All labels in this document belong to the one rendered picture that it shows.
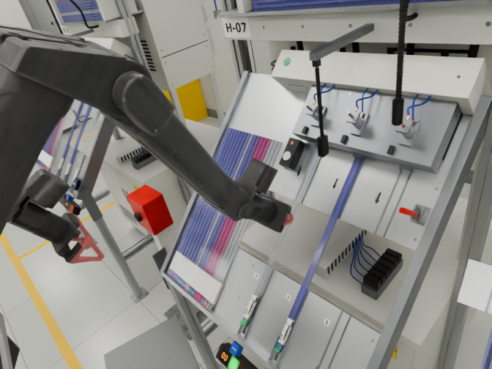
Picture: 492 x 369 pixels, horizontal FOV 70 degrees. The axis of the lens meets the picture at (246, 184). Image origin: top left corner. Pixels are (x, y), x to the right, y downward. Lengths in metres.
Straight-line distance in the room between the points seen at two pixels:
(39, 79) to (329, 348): 0.73
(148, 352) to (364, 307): 0.65
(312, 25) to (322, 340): 0.72
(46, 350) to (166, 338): 1.19
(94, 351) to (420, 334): 1.58
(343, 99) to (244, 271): 0.50
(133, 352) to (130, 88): 0.97
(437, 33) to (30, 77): 0.68
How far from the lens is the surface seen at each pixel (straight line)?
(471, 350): 1.85
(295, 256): 1.26
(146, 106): 0.37
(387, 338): 0.79
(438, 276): 1.23
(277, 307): 0.91
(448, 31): 0.79
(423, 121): 0.79
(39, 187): 0.84
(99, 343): 2.14
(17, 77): 0.33
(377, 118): 0.82
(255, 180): 0.71
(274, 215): 0.80
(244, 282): 0.97
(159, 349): 1.18
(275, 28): 1.01
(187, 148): 0.48
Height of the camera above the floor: 1.52
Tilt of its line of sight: 33 degrees down
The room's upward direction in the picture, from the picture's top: 13 degrees counter-clockwise
